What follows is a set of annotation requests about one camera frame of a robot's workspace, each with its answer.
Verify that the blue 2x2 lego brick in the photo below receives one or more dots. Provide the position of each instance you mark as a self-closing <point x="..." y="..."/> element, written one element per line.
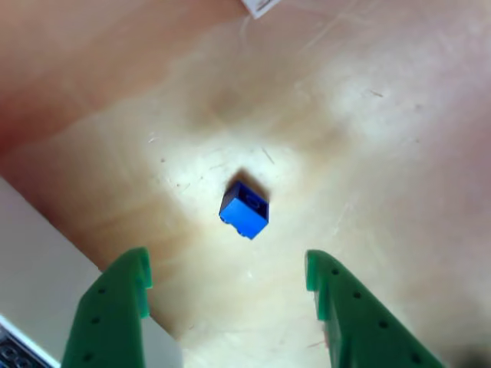
<point x="245" y="214"/>

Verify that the white plastic bin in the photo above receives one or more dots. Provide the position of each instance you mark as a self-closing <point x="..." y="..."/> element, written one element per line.
<point x="34" y="260"/>

